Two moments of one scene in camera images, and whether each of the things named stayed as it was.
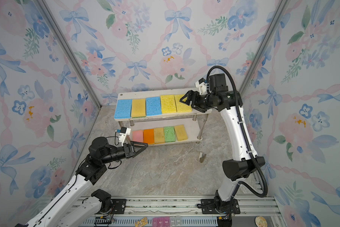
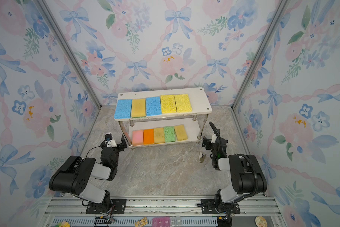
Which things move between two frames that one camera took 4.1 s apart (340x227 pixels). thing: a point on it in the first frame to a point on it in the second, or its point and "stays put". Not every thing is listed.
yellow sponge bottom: [159, 135] stays put
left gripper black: [131, 146] to [124, 144]
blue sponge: [153, 106] stays put
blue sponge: [123, 109] stays put
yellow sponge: [168, 103] stays put
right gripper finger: [191, 102] to [205, 141]
